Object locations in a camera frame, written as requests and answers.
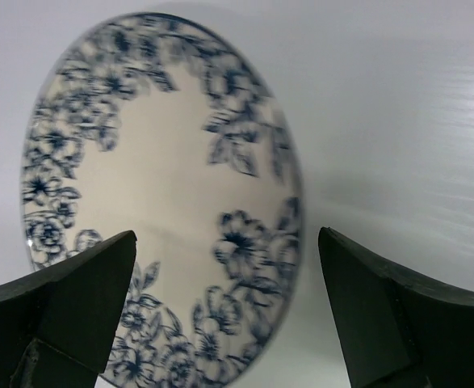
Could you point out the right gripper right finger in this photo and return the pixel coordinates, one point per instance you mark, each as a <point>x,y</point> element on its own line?
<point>396,327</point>

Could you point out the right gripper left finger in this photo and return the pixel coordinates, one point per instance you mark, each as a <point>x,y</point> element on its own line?
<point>57,325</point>

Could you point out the blue floral white plate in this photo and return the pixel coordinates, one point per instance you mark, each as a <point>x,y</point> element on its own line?
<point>153,123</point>

